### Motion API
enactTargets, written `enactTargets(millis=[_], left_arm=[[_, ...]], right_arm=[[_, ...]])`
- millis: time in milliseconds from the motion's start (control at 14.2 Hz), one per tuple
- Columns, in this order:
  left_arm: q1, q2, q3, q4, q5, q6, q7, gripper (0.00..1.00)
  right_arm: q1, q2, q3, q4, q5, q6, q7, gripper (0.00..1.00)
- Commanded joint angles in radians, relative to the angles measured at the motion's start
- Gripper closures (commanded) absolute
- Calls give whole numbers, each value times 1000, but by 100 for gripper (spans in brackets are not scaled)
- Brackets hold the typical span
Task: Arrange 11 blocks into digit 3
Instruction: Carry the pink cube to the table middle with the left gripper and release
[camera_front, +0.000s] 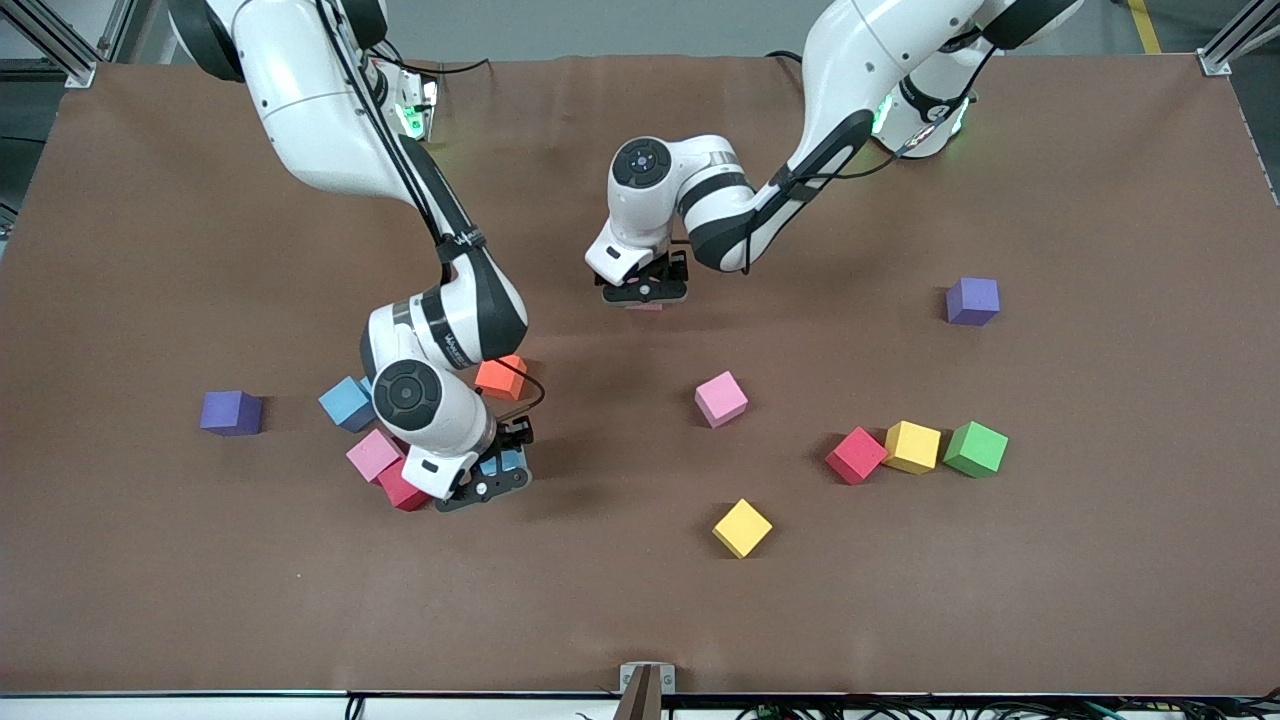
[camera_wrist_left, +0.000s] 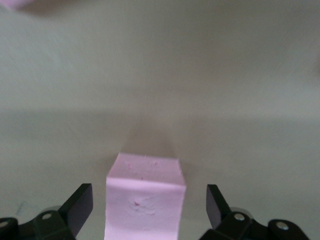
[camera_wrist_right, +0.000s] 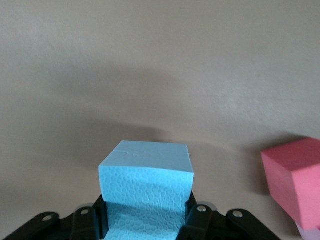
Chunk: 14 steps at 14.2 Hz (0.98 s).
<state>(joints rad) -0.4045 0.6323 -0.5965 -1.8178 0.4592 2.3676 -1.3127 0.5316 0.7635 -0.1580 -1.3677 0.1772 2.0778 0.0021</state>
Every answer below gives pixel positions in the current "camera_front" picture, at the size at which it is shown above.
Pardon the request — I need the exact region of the green foam cube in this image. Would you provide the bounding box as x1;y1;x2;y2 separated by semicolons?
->
943;421;1009;478

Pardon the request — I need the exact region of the purple foam cube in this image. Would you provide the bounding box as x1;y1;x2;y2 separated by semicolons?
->
946;277;1001;327
199;390;263;437

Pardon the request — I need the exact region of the orange foam cube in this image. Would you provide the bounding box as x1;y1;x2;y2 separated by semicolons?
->
474;355;528;401

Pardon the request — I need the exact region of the red foam cube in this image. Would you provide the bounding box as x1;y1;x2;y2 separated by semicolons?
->
378;458;433;512
825;427;889;486

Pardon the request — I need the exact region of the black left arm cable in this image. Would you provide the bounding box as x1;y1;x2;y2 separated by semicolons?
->
743;40;1001;277

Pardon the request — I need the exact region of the yellow foam cube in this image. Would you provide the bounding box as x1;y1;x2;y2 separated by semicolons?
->
712;498;773;559
884;420;942;475

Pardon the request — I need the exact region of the brown table mat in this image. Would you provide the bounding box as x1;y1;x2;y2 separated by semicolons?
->
0;52;1280;696

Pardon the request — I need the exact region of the aluminium frame post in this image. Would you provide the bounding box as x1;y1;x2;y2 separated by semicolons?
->
0;0;136;89
1197;0;1280;77

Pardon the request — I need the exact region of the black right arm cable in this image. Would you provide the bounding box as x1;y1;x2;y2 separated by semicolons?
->
315;0;548;421

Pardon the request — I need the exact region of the grey metal bracket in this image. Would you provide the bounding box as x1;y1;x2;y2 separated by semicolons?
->
619;662;677;720

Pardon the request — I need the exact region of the arm base connector plate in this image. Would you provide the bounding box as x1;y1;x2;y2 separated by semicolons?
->
385;70;441;138

